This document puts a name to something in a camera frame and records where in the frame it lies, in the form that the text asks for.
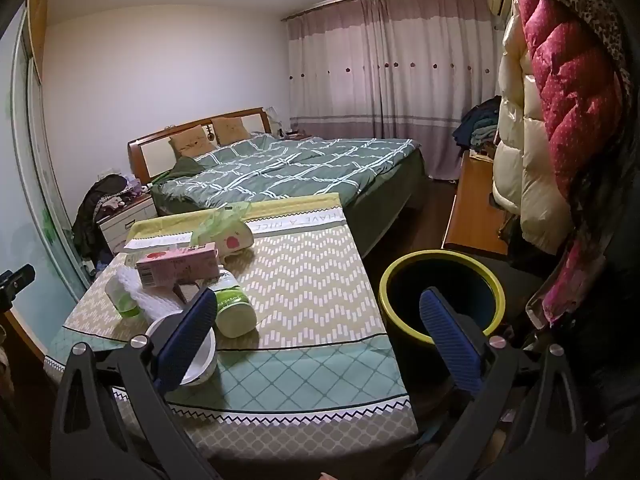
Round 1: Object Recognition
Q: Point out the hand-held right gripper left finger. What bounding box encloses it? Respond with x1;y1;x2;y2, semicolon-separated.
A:
50;286;219;480

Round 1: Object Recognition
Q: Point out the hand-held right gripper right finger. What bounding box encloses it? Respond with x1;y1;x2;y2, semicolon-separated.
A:
419;286;587;480

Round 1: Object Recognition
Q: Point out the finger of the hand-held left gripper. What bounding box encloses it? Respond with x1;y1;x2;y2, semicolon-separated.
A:
0;264;37;311

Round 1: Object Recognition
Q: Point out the small brown white box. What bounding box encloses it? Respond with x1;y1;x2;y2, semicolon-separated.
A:
172;282;211;307

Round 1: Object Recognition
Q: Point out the white paper towel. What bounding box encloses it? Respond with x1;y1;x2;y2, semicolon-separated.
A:
117;265;187;323

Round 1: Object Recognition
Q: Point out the white bottle green label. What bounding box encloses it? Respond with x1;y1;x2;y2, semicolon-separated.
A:
212;267;258;338

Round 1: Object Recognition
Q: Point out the dark blue yellow-rimmed bin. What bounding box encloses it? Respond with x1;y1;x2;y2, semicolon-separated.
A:
378;250;506;411

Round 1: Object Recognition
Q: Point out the pink strawberry milk carton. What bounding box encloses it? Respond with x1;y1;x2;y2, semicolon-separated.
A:
136;242;221;288

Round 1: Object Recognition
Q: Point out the white paper bowl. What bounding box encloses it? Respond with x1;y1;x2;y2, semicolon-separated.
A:
145;312;218;387

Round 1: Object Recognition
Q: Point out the small green plastic cup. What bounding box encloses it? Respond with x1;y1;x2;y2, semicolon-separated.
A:
105;277;138;318

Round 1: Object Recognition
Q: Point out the glass wardrobe sliding door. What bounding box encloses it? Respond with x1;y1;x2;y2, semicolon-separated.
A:
0;0;92;306

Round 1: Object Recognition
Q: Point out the dark jacket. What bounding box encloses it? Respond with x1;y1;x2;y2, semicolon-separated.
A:
71;174;128;262

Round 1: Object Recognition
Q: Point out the green plastic bag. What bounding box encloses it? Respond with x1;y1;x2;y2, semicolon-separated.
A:
192;202;251;247

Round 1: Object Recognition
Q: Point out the white nightstand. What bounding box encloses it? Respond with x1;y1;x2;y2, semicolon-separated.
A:
97;195;161;256

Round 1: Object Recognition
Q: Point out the patterned green beige tablecloth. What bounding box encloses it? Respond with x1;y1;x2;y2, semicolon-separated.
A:
44;192;418;480

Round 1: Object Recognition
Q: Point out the wooden desk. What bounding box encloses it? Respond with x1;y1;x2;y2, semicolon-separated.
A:
442;150;511;261

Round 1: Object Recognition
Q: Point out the pink floral cloth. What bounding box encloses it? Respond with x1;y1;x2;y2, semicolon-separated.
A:
544;240;601;322

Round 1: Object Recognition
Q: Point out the dark green cloth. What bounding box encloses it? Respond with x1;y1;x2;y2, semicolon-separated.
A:
159;156;202;184

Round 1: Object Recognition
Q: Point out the black coat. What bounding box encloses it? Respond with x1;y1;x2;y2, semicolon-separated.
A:
505;110;640;441

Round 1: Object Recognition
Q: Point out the wooden bed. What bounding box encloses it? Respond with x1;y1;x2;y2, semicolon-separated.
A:
127;106;428;257

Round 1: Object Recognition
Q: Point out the tan pillow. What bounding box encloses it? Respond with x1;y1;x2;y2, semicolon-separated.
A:
210;116;251;146
167;127;218;161

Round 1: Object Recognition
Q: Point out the cream puffer jacket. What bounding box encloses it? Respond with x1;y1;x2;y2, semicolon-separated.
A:
492;10;557;256

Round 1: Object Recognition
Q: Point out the green checked quilt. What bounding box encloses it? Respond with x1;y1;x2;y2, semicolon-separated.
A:
150;132;426;217

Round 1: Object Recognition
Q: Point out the pile of dark clothes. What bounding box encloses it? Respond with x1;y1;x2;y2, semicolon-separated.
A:
452;95;503;153

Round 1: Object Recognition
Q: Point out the pink white curtain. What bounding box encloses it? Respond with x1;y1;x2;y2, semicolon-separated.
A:
282;0;501;181

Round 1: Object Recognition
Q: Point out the red puffer jacket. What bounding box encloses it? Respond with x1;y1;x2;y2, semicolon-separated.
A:
515;0;623;201

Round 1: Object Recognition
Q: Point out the leopard print cloth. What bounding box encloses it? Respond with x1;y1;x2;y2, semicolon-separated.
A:
525;0;633;111

